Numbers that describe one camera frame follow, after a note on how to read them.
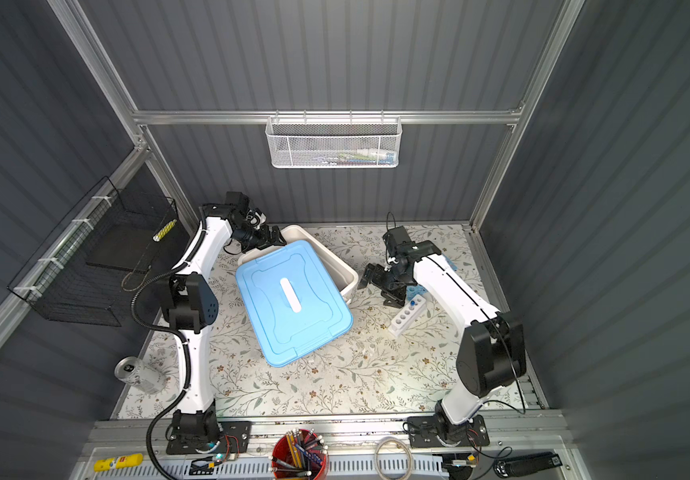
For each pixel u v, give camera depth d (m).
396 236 0.69
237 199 0.81
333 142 1.24
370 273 0.77
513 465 0.65
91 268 0.73
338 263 0.89
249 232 0.84
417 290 0.96
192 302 0.60
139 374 0.72
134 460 0.69
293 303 0.79
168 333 0.60
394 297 0.75
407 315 0.91
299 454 0.62
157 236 0.77
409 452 0.73
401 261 0.61
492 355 0.44
